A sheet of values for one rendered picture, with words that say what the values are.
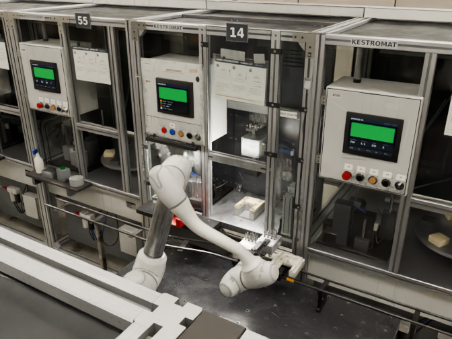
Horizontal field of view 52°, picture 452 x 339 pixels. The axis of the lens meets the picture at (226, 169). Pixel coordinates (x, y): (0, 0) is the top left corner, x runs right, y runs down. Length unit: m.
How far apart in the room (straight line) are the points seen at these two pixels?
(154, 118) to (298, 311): 1.35
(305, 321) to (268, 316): 0.19
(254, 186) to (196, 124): 0.71
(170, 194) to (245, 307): 0.82
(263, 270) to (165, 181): 0.57
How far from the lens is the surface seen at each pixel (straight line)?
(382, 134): 2.17
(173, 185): 1.99
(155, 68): 2.69
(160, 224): 2.28
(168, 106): 2.66
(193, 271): 2.76
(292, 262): 2.53
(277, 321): 2.45
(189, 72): 2.55
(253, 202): 2.86
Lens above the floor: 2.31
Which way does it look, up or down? 24 degrees down
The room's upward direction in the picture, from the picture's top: straight up
